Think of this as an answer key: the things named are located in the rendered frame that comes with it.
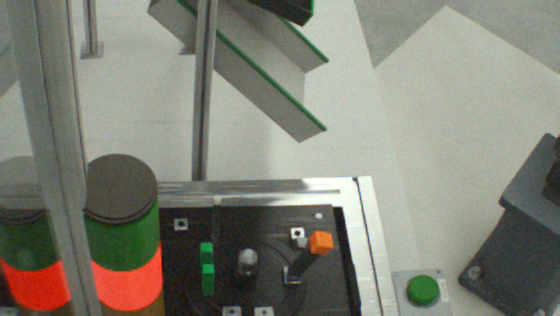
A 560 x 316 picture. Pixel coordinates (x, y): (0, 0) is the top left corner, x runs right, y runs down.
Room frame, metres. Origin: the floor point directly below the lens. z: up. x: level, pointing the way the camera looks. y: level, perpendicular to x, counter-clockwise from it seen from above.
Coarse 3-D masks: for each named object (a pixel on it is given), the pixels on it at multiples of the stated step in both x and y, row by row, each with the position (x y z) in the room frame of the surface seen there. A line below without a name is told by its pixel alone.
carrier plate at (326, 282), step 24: (168, 216) 0.56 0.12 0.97; (192, 216) 0.57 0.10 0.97; (240, 216) 0.58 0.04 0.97; (264, 216) 0.59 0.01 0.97; (288, 216) 0.59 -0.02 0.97; (312, 216) 0.60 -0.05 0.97; (168, 240) 0.53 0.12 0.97; (192, 240) 0.54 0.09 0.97; (288, 240) 0.56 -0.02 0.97; (336, 240) 0.57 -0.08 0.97; (168, 264) 0.50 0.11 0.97; (312, 264) 0.53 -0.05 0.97; (336, 264) 0.53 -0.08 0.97; (168, 288) 0.46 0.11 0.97; (312, 288) 0.50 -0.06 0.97; (336, 288) 0.50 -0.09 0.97; (168, 312) 0.43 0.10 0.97; (312, 312) 0.46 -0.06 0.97; (336, 312) 0.47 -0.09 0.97
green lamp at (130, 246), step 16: (96, 224) 0.24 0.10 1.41; (128, 224) 0.25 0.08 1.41; (144, 224) 0.25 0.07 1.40; (96, 240) 0.25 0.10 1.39; (112, 240) 0.24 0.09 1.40; (128, 240) 0.25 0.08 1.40; (144, 240) 0.25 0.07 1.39; (96, 256) 0.25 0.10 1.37; (112, 256) 0.24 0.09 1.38; (128, 256) 0.25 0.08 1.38; (144, 256) 0.25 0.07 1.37
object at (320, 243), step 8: (320, 232) 0.50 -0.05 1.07; (296, 240) 0.49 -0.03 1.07; (304, 240) 0.50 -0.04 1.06; (312, 240) 0.50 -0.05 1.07; (320, 240) 0.49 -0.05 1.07; (328, 240) 0.50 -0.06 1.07; (296, 248) 0.49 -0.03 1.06; (304, 248) 0.49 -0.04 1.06; (312, 248) 0.49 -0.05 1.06; (320, 248) 0.49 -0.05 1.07; (328, 248) 0.49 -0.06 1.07; (304, 256) 0.49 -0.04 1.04; (312, 256) 0.49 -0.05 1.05; (296, 264) 0.49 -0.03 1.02; (304, 264) 0.49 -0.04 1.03; (288, 272) 0.49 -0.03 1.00; (296, 272) 0.49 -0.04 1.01
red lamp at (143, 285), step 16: (160, 240) 0.28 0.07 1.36; (160, 256) 0.27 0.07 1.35; (96, 272) 0.25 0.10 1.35; (112, 272) 0.24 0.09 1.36; (128, 272) 0.25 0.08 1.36; (144, 272) 0.25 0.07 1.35; (160, 272) 0.27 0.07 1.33; (112, 288) 0.24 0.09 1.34; (128, 288) 0.25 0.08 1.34; (144, 288) 0.25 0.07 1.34; (160, 288) 0.27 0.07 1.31; (112, 304) 0.24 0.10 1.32; (128, 304) 0.24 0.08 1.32; (144, 304) 0.25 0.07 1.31
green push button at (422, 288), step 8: (416, 280) 0.52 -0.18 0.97; (424, 280) 0.53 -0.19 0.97; (432, 280) 0.53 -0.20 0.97; (408, 288) 0.51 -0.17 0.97; (416, 288) 0.51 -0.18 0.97; (424, 288) 0.51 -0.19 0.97; (432, 288) 0.51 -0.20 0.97; (408, 296) 0.51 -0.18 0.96; (416, 296) 0.50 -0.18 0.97; (424, 296) 0.50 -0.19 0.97; (432, 296) 0.50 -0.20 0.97; (424, 304) 0.50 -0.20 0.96
